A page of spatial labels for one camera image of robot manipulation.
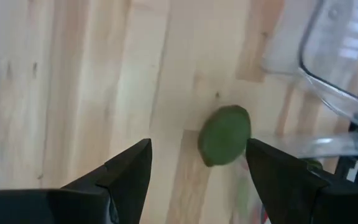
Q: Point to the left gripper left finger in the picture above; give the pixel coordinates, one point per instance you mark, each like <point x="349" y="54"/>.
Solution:
<point x="104" y="202"/>

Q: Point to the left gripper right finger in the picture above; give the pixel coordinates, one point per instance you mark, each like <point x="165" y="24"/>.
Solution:
<point x="291" y="199"/>

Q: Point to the green toy lime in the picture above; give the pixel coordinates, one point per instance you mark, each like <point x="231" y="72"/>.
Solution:
<point x="224" y="135"/>

